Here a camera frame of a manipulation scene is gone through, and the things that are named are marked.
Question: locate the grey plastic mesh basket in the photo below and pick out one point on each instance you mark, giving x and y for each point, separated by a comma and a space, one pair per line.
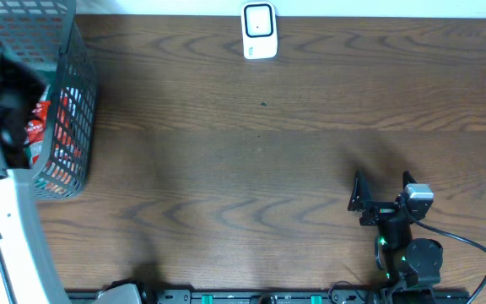
44, 35

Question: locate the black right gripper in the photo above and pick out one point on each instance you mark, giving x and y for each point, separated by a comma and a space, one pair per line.
380, 210

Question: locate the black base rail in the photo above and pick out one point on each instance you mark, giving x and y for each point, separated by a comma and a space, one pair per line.
341, 292

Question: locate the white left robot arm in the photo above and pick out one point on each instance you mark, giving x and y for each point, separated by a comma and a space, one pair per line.
27, 271

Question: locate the white barcode scanner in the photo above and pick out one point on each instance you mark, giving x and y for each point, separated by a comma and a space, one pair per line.
259, 30

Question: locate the red snack bag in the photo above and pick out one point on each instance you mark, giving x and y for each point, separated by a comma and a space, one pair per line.
37, 124

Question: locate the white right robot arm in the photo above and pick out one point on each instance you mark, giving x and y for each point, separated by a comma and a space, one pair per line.
410, 264

